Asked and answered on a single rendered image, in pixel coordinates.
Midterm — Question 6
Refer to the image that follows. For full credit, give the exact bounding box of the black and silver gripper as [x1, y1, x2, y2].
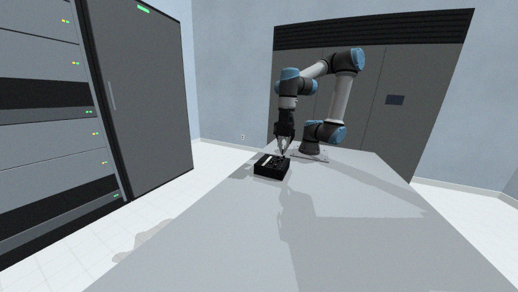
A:
[273, 108, 295, 155]

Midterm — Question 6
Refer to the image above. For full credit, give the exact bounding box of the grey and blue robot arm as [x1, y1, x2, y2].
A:
[274, 48, 365, 155]

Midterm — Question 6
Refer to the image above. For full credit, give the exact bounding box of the black lighting desk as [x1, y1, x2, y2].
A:
[253, 154, 291, 181]

